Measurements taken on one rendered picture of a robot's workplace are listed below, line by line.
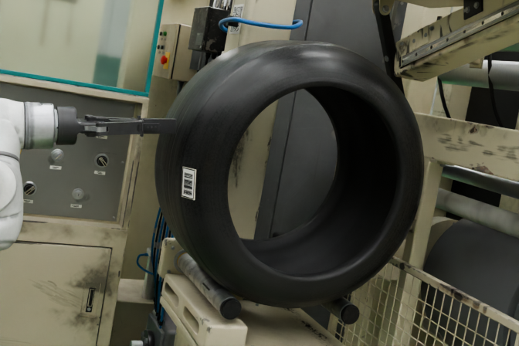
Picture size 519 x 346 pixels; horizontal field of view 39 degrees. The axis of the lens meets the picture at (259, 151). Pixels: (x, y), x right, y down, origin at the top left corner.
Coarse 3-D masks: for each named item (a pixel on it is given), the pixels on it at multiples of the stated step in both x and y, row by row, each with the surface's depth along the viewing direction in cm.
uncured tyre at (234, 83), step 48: (240, 48) 160; (288, 48) 147; (336, 48) 151; (192, 96) 150; (240, 96) 141; (336, 96) 179; (384, 96) 152; (192, 144) 142; (384, 144) 176; (336, 192) 183; (384, 192) 176; (192, 240) 146; (240, 240) 145; (288, 240) 180; (336, 240) 181; (384, 240) 157; (240, 288) 150; (288, 288) 151; (336, 288) 155
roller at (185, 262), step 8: (184, 256) 176; (184, 264) 173; (192, 264) 170; (184, 272) 172; (192, 272) 166; (200, 272) 164; (192, 280) 165; (200, 280) 161; (208, 280) 158; (200, 288) 160; (208, 288) 156; (216, 288) 153; (224, 288) 153; (208, 296) 155; (216, 296) 151; (224, 296) 149; (232, 296) 149; (216, 304) 149; (224, 304) 147; (232, 304) 147; (240, 304) 148; (224, 312) 147; (232, 312) 147
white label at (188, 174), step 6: (186, 168) 141; (186, 174) 141; (192, 174) 140; (186, 180) 142; (192, 180) 140; (186, 186) 142; (192, 186) 140; (186, 192) 142; (192, 192) 140; (192, 198) 140
